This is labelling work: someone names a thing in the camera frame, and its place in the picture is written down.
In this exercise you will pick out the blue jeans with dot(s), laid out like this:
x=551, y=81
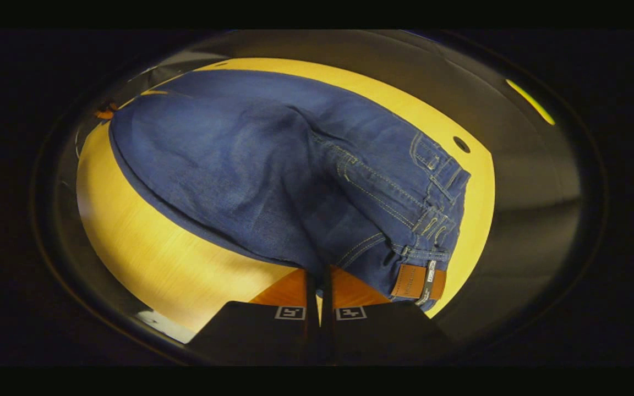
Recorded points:
x=251, y=165

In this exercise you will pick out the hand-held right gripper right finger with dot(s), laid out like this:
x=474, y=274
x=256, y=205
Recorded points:
x=383, y=335

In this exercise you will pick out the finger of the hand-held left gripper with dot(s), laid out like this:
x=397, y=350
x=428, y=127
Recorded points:
x=105, y=114

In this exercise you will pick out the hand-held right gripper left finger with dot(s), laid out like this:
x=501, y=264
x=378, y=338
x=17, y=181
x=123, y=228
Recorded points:
x=262, y=333

